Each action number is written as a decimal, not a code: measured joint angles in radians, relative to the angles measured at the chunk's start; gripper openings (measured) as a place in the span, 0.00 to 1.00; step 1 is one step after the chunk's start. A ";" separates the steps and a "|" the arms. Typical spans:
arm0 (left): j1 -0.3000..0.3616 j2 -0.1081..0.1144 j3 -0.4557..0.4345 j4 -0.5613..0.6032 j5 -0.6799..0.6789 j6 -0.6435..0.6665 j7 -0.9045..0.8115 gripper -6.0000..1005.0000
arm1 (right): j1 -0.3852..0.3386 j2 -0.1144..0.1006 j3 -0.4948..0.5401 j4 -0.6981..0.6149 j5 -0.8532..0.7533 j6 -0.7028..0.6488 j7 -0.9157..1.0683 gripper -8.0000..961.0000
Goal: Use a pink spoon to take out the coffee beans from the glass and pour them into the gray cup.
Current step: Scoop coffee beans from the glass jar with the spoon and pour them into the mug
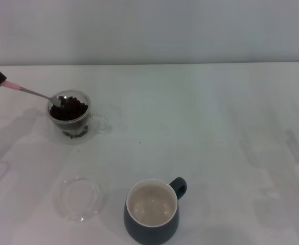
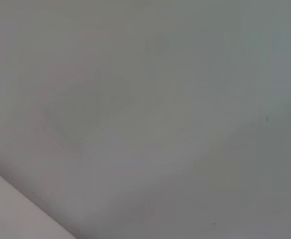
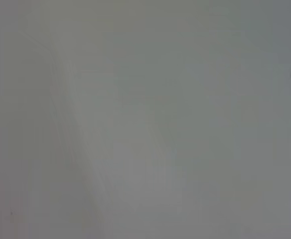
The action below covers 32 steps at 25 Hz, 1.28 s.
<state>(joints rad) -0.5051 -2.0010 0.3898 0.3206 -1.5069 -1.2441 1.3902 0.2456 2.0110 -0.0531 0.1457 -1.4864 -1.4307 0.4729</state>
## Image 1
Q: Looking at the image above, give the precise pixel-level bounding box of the pink handled metal spoon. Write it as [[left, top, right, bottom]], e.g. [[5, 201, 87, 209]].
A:
[[0, 73, 68, 108]]

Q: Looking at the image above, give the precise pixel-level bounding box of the clear glass saucer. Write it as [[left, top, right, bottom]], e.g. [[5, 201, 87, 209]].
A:
[[55, 175, 103, 223]]

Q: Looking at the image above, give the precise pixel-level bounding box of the dark roasted coffee beans pile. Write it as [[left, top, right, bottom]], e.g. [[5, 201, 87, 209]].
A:
[[50, 95, 89, 140]]

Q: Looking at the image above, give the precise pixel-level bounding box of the dark green ceramic mug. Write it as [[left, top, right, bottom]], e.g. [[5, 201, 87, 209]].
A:
[[123, 177, 188, 245]]

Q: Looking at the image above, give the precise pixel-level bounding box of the clear double-wall glass cup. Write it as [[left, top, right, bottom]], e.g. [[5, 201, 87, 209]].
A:
[[45, 89, 113, 145]]

